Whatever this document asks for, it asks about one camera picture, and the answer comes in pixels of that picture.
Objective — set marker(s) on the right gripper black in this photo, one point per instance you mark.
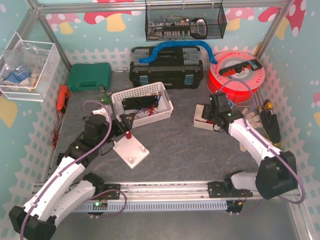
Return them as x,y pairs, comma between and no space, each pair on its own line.
207,113

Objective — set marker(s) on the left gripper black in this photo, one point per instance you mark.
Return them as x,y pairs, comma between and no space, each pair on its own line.
124,123

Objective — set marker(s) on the large red spring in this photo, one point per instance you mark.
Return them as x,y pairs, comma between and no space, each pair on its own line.
128,135

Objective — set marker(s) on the white peg base plate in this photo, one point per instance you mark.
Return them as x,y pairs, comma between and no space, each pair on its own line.
131,151

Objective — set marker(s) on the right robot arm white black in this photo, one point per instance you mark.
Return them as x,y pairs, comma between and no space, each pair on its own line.
277,170

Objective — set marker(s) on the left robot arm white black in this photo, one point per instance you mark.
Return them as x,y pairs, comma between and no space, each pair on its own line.
39,217

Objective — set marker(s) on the white small parts box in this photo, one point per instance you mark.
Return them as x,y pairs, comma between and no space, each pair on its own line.
199,122

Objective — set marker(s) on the white plastic perforated basket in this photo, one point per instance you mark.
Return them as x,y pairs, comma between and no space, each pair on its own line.
145,116

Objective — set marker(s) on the green brass valve fitting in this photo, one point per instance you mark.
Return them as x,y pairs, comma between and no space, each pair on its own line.
105,99

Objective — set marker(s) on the black battery holder in basket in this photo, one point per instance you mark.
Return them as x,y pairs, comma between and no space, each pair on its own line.
141,102

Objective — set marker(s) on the white work glove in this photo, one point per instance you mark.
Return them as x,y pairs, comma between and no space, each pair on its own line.
253,118

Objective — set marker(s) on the red filament spool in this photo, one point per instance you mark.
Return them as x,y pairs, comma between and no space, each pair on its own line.
237,73

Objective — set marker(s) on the black toolbox with blue latches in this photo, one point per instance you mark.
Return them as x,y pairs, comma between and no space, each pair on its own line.
175,67

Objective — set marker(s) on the green plastic tool case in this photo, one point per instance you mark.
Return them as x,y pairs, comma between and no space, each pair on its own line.
91,76

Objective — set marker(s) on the yellow black screwdriver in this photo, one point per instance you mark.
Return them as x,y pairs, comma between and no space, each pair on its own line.
266,106

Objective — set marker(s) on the red multimeter probe leads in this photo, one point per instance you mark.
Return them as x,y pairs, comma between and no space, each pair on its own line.
56,131

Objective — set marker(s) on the orange multimeter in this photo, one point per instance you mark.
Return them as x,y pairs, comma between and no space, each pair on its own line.
63,98

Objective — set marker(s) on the blue white glove in box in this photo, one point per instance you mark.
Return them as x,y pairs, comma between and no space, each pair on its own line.
18,75

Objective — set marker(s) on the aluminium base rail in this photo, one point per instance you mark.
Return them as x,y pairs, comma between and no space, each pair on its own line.
166,191

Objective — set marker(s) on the grey slotted cable duct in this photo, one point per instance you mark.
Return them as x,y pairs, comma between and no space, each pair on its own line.
153,206

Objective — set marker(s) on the black wire mesh basket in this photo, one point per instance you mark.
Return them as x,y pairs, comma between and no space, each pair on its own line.
180,20

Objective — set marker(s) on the clear acrylic wall box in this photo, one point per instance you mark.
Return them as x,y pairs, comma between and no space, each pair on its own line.
42,58

